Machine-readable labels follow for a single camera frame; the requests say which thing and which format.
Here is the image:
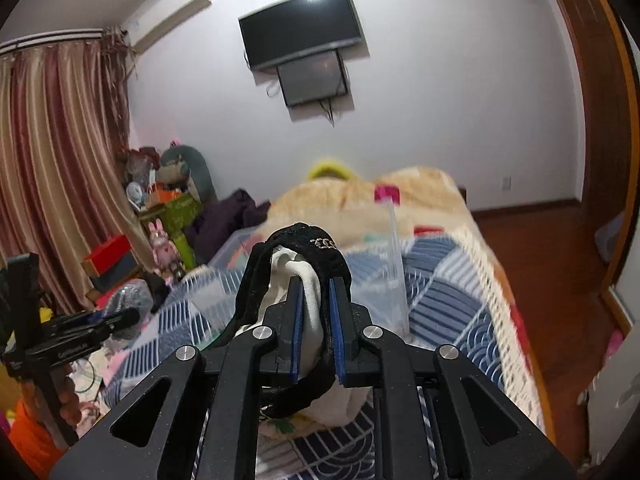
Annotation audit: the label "blue white patterned bedspread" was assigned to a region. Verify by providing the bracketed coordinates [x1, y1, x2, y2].
[102, 231, 546, 479]

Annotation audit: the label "red box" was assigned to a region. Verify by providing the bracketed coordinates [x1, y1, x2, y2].
[81, 234, 131, 278]

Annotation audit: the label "wall power socket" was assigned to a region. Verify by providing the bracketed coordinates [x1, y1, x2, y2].
[500, 176, 512, 191]

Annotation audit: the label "pink bunny doll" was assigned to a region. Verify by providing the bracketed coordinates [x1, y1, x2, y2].
[148, 218, 183, 282]

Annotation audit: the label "white air conditioner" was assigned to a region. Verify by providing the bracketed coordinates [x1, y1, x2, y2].
[124, 0, 212, 55]

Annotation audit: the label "clear plastic storage box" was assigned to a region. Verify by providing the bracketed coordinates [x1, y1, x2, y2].
[183, 226, 410, 339]

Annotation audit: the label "small wall monitor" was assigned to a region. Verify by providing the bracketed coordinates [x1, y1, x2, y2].
[277, 51, 348, 108]

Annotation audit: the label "dark purple clothing pile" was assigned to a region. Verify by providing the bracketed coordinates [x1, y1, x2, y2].
[184, 188, 271, 266]

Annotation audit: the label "large wall television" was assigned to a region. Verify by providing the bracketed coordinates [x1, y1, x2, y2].
[239, 0, 362, 70]

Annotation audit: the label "person's left hand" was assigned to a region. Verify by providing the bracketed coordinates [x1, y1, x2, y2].
[58, 364, 82, 429]

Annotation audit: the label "grey dinosaur plush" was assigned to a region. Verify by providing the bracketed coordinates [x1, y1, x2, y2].
[155, 144, 217, 204]

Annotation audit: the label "green cardboard box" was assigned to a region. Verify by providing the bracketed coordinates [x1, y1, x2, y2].
[138, 195, 202, 271]

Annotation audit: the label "yellow green plush headboard item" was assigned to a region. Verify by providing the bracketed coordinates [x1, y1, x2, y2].
[306, 158, 357, 181]

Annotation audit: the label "striped red beige curtain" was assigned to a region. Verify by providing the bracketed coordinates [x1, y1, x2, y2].
[1, 28, 152, 313]

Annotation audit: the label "beige patchwork fleece blanket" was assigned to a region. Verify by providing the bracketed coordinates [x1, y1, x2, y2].
[258, 166, 478, 250]

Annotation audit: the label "orange sleeve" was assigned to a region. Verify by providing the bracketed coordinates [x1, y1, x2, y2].
[9, 399, 66, 480]

